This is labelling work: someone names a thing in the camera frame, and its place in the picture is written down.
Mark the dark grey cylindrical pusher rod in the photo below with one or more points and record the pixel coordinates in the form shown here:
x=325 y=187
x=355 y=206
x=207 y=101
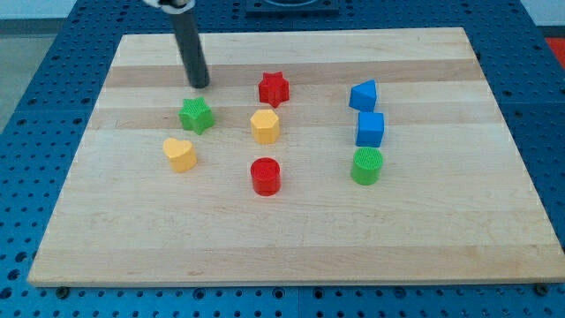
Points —
x=190 y=48

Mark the blue triangle block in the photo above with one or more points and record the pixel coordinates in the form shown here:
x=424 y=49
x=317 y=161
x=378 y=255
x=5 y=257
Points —
x=364 y=96

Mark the green star block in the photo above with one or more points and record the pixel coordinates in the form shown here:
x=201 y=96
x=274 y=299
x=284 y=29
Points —
x=196 y=116

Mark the red star block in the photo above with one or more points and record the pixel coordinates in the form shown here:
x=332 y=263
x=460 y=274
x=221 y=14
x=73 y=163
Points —
x=274 y=89

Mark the yellow hexagon block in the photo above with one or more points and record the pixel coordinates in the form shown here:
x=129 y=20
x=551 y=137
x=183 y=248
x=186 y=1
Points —
x=265 y=126

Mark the yellow heart block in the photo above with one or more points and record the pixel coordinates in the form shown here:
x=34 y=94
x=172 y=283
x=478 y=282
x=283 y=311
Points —
x=180 y=153

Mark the red cylinder block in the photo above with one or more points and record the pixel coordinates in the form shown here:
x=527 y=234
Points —
x=266 y=176

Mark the blue cube block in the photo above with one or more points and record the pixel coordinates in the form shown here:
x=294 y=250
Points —
x=370 y=129

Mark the green cylinder block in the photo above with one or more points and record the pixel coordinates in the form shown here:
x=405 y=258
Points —
x=366 y=166

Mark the light wooden board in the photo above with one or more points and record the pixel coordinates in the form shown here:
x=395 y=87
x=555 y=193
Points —
x=454 y=203

